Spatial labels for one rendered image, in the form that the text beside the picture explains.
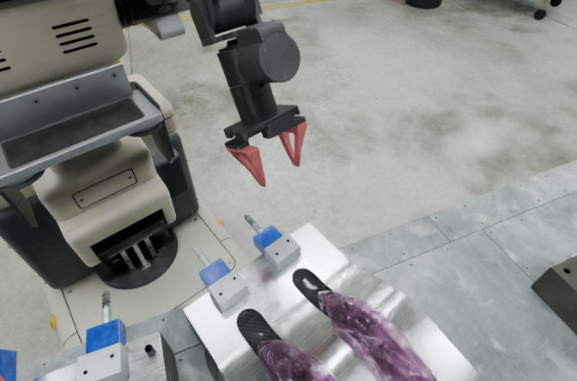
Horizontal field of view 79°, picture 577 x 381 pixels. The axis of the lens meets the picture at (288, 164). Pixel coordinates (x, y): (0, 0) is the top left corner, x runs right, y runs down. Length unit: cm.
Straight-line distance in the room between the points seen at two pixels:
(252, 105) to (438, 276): 46
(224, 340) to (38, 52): 51
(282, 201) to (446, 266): 120
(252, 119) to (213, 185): 145
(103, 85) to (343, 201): 139
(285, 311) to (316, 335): 7
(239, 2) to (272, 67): 11
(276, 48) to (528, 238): 63
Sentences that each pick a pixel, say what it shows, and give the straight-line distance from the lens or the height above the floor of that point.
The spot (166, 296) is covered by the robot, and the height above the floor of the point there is 28.
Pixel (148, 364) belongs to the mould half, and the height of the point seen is 89.
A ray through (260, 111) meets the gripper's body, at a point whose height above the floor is 110.
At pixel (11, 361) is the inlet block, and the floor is 93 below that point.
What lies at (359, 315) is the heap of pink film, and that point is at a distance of 53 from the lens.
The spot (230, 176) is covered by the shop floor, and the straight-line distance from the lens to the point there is 196.
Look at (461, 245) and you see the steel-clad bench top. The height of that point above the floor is 80.
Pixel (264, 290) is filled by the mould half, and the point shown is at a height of 85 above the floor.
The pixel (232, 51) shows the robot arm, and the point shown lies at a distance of 48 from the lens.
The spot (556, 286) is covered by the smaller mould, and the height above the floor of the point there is 85.
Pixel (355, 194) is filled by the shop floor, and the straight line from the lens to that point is 188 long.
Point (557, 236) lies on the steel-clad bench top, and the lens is 89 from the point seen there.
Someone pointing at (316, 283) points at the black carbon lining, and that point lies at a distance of 61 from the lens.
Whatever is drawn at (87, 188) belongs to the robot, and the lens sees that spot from 81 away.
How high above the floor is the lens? 139
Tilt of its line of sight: 44 degrees down
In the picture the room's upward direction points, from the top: straight up
